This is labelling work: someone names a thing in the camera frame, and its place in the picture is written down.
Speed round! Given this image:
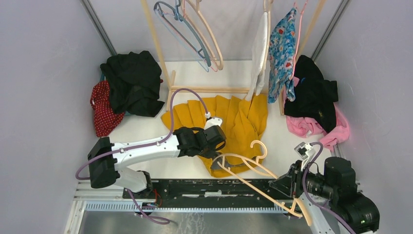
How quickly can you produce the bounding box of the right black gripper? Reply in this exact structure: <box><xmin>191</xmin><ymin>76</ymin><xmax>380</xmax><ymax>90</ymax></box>
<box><xmin>270</xmin><ymin>158</ymin><xmax>338</xmax><ymax>198</ymax></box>

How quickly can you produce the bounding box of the wooden hanger front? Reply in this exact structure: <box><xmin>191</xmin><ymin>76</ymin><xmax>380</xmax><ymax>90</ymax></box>
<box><xmin>213</xmin><ymin>139</ymin><xmax>314</xmax><ymax>227</ymax></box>

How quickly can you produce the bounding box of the wooden hanger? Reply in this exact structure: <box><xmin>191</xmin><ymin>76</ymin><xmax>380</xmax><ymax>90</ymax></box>
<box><xmin>213</xmin><ymin>139</ymin><xmax>314</xmax><ymax>227</ymax></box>
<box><xmin>181</xmin><ymin>0</ymin><xmax>224</xmax><ymax>72</ymax></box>
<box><xmin>261</xmin><ymin>0</ymin><xmax>274</xmax><ymax>74</ymax></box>

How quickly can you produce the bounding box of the yellow garment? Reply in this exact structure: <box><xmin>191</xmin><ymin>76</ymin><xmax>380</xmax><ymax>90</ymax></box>
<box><xmin>161</xmin><ymin>94</ymin><xmax>268</xmax><ymax>159</ymax></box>

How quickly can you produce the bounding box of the white garment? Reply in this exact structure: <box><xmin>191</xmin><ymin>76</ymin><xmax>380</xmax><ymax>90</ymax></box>
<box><xmin>245</xmin><ymin>12</ymin><xmax>267</xmax><ymax>101</ymax></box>

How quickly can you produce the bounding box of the blue floral skirt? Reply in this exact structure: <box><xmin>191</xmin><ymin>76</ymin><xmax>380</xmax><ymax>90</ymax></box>
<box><xmin>267</xmin><ymin>8</ymin><xmax>297</xmax><ymax>103</ymax></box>

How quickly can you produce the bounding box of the pink plastic hanger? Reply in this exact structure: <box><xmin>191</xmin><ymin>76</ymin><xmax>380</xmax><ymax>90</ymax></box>
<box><xmin>290</xmin><ymin>0</ymin><xmax>308</xmax><ymax>80</ymax></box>
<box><xmin>154</xmin><ymin>0</ymin><xmax>218</xmax><ymax>72</ymax></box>

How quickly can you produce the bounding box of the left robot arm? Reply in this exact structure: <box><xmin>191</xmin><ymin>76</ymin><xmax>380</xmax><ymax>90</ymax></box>
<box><xmin>87</xmin><ymin>125</ymin><xmax>226</xmax><ymax>198</ymax></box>

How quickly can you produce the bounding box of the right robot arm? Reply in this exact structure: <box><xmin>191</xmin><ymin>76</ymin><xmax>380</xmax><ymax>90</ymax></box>
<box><xmin>269</xmin><ymin>157</ymin><xmax>380</xmax><ymax>234</ymax></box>

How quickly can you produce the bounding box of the wooden hanger back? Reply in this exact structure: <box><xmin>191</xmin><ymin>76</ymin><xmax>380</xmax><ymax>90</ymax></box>
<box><xmin>181</xmin><ymin>0</ymin><xmax>224</xmax><ymax>72</ymax></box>

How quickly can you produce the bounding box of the light blue plastic hanger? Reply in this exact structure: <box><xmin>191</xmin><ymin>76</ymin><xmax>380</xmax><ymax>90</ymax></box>
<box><xmin>154</xmin><ymin>4</ymin><xmax>210</xmax><ymax>73</ymax></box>

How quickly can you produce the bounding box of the pink garment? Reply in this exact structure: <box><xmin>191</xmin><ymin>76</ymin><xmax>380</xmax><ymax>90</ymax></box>
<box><xmin>286</xmin><ymin>77</ymin><xmax>350</xmax><ymax>152</ymax></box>

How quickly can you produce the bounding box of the wooden clothes rack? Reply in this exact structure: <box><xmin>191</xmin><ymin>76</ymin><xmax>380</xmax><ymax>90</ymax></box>
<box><xmin>141</xmin><ymin>0</ymin><xmax>326</xmax><ymax>105</ymax></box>

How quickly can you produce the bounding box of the black garment right pile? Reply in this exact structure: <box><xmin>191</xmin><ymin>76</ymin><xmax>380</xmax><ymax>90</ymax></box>
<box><xmin>284</xmin><ymin>55</ymin><xmax>338</xmax><ymax>133</ymax></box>

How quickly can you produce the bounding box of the black garment pile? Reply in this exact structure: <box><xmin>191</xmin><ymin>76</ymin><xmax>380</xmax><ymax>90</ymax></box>
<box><xmin>100</xmin><ymin>51</ymin><xmax>165</xmax><ymax>117</ymax></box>
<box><xmin>284</xmin><ymin>55</ymin><xmax>338</xmax><ymax>133</ymax></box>

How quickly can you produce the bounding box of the black garment left pile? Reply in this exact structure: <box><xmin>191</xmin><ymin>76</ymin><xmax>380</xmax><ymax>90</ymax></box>
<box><xmin>100</xmin><ymin>51</ymin><xmax>165</xmax><ymax>117</ymax></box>

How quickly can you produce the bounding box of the red dotted garment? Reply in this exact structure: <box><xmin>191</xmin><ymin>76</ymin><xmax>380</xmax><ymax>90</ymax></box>
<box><xmin>90</xmin><ymin>80</ymin><xmax>125</xmax><ymax>137</ymax></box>

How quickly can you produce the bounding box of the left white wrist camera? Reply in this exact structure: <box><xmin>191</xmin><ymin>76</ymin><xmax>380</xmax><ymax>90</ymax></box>
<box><xmin>204</xmin><ymin>112</ymin><xmax>223</xmax><ymax>130</ymax></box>

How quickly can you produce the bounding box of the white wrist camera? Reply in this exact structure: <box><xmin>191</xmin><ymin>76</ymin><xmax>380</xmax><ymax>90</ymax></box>
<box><xmin>294</xmin><ymin>142</ymin><xmax>316</xmax><ymax>172</ymax></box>
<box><xmin>204</xmin><ymin>112</ymin><xmax>223</xmax><ymax>130</ymax></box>

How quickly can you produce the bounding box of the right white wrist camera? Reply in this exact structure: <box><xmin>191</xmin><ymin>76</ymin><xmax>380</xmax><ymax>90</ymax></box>
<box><xmin>294</xmin><ymin>142</ymin><xmax>316</xmax><ymax>172</ymax></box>

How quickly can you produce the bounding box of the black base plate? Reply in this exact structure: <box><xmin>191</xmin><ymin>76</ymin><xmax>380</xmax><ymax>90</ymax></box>
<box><xmin>134</xmin><ymin>179</ymin><xmax>276</xmax><ymax>211</ymax></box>

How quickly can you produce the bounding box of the white slotted cable duct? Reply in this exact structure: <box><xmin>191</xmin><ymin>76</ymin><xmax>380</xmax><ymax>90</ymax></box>
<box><xmin>85</xmin><ymin>201</ymin><xmax>287</xmax><ymax>214</ymax></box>

